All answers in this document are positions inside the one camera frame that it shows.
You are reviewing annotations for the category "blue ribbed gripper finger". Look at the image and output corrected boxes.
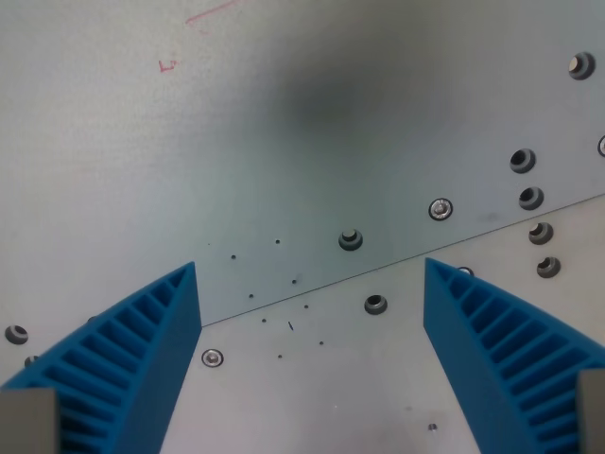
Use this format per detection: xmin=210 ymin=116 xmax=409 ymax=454
xmin=422 ymin=256 xmax=605 ymax=454
xmin=0 ymin=260 xmax=203 ymax=454

